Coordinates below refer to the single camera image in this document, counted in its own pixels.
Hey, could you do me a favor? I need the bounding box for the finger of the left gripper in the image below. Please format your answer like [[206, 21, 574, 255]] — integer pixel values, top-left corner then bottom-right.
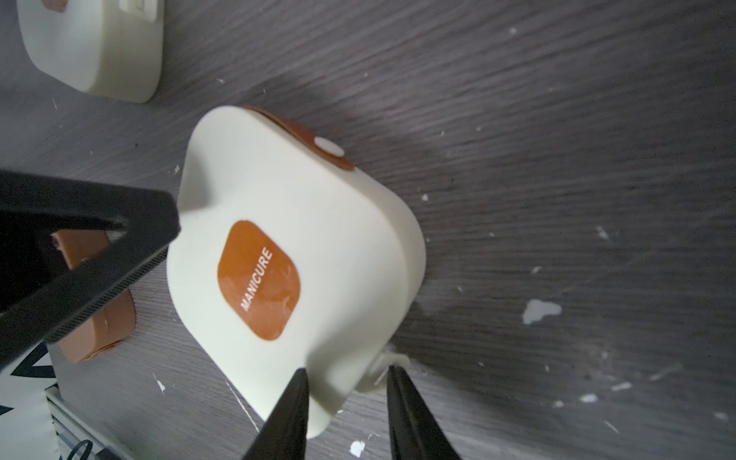
[[1, 171, 180, 366]]

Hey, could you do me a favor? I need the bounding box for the brown nail clipper case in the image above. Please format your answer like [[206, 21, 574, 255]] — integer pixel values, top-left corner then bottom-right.
[[52, 230, 136, 364]]

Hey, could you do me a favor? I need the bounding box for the aluminium front rail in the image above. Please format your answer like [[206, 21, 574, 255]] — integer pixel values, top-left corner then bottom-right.
[[45, 385, 133, 460]]

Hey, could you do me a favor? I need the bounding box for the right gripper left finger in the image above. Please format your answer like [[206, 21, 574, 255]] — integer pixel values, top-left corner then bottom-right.
[[243, 368, 310, 460]]

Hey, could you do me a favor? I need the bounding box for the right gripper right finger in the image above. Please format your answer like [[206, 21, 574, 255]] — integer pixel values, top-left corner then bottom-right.
[[387, 366, 460, 460]]

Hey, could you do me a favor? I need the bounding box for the cream nail clipper case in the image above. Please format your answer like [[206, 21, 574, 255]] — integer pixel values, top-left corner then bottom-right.
[[16, 0, 165, 104]]

